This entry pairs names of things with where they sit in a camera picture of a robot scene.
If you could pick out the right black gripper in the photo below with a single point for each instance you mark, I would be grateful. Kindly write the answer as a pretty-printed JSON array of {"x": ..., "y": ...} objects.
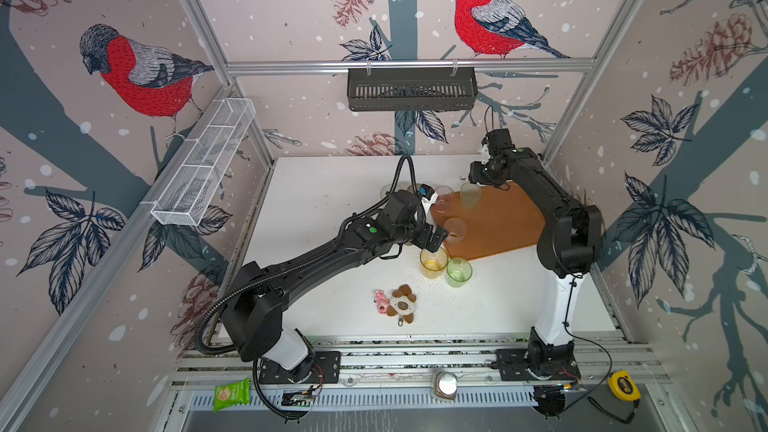
[{"x": 475, "y": 173}]

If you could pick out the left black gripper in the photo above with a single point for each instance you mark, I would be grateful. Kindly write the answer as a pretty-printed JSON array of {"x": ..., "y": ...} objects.
[{"x": 437, "y": 238}]

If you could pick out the pink textured glass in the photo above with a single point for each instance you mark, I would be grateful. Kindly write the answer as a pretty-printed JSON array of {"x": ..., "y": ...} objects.
[{"x": 457, "y": 230}]

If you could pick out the pale green textured glass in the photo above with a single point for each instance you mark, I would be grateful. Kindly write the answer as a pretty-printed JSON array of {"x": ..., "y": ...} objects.
[{"x": 470, "y": 195}]

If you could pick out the pink ribbed clear glass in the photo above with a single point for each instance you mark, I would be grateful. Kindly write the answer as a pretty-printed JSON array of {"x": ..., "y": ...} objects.
[{"x": 444, "y": 198}]

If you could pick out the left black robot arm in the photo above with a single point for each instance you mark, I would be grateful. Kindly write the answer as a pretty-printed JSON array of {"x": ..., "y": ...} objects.
[{"x": 251, "y": 311}]

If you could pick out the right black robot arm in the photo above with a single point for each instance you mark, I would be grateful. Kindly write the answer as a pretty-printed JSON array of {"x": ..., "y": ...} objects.
[{"x": 570, "y": 243}]

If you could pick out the brown plastic tray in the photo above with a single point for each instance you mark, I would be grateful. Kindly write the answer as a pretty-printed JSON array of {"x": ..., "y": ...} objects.
[{"x": 503, "y": 220}]

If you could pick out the yellow clear glass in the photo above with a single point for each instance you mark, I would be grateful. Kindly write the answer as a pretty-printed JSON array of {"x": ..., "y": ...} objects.
[{"x": 433, "y": 264}]

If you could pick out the bright green clear glass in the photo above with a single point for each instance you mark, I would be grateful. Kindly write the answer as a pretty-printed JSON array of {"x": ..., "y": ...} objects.
[{"x": 458, "y": 271}]

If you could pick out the tall pale green glass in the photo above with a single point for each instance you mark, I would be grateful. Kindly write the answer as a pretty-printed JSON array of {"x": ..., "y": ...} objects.
[{"x": 384, "y": 192}]

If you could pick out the pink small toy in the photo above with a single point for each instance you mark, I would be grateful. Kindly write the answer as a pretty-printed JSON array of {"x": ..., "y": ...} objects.
[{"x": 382, "y": 302}]

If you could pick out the silver round knob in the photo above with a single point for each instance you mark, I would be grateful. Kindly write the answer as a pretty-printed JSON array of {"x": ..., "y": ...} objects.
[{"x": 445, "y": 385}]

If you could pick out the yellow tape measure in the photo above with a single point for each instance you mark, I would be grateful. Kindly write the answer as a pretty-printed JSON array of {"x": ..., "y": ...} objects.
[{"x": 623, "y": 387}]

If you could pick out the green snack packet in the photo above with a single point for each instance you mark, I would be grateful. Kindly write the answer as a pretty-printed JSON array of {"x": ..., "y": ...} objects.
[{"x": 235, "y": 394}]

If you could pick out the brown flower plush keychain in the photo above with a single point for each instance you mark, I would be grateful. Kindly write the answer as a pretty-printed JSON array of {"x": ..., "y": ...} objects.
[{"x": 402, "y": 304}]

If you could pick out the black hanging wire basket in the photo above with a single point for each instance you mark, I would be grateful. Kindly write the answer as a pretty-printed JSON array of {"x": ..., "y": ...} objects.
[{"x": 411, "y": 89}]

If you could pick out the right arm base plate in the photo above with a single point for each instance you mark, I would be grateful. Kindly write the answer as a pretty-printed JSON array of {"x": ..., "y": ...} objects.
[{"x": 518, "y": 365}]

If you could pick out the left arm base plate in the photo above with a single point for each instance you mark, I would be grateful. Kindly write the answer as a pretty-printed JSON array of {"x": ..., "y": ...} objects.
[{"x": 321, "y": 367}]

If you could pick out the white mesh wall shelf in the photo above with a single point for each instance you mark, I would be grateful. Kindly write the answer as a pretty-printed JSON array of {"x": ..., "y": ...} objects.
[{"x": 192, "y": 187}]

